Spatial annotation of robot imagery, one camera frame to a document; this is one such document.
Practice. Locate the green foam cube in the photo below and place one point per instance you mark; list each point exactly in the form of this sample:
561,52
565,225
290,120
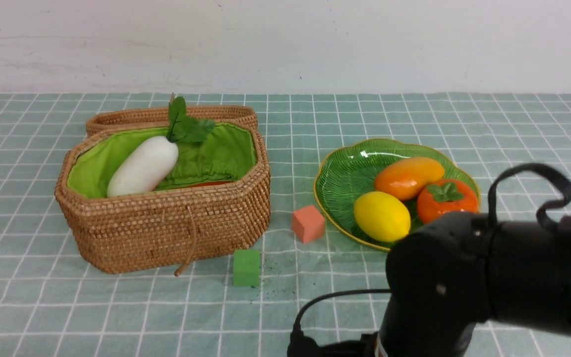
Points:
246,268

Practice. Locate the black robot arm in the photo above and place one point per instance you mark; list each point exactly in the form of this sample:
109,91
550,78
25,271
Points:
460,271

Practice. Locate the green checkered tablecloth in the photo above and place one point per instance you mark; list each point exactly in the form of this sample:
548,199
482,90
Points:
53,304

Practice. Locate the woven rattan basket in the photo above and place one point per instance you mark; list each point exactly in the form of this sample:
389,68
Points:
165,228

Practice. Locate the orange yellow toy mango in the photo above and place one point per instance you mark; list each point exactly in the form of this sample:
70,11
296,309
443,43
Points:
406,178

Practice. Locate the woven rattan basket lid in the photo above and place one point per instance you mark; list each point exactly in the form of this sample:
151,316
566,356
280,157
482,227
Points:
157,119

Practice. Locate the orange toy persimmon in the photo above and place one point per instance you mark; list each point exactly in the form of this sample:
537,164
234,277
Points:
444,196

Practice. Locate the orange foam cube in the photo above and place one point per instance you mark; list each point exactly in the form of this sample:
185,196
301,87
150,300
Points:
308,224

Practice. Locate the green glass leaf plate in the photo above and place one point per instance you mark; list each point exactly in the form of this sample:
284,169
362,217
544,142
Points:
349,172

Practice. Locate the white toy radish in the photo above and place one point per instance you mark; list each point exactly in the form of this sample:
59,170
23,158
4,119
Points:
156,157

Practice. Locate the yellow toy lemon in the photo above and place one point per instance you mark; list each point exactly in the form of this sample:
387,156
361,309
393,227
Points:
382,216

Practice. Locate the red toy carrot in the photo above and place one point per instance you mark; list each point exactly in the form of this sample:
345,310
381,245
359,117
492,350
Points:
208,183

